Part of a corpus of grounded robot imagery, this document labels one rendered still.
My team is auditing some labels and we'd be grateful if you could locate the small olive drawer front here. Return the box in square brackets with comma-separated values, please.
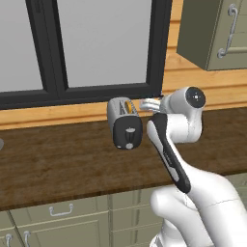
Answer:
[0, 209, 14, 231]

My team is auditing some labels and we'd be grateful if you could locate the olive base cupboard front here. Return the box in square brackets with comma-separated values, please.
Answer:
[224, 173, 247, 198]

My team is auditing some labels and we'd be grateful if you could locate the silver cupboard door handle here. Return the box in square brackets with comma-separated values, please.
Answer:
[5, 233, 14, 247]
[22, 230, 32, 247]

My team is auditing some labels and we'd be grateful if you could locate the black framed window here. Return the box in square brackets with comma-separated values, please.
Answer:
[0, 0, 174, 111]

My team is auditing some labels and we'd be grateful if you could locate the silver wall cupboard handle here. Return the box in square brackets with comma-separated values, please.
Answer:
[217, 3, 239, 60]

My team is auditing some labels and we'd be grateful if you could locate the olive green wall cupboard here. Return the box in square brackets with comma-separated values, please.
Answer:
[176, 0, 247, 72]

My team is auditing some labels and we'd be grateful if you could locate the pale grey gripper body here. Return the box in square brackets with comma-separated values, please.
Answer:
[139, 98, 161, 113]

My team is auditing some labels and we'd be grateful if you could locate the orange bread slice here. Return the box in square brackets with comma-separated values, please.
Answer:
[123, 100, 133, 115]

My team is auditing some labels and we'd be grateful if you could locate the silver drawer handle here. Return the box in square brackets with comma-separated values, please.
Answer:
[48, 203, 74, 217]

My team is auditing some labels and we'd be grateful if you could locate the narrow olive drawer front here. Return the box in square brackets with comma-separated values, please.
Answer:
[111, 205, 157, 232]
[110, 187, 156, 210]

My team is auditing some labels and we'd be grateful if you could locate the wide olive drawer front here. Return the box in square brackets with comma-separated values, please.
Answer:
[9, 194, 109, 227]

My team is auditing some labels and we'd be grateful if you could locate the olive cupboard door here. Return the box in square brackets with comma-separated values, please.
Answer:
[0, 227, 17, 247]
[16, 220, 111, 247]

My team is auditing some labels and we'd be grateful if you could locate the silver and black toaster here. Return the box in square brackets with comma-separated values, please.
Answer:
[106, 96, 144, 151]

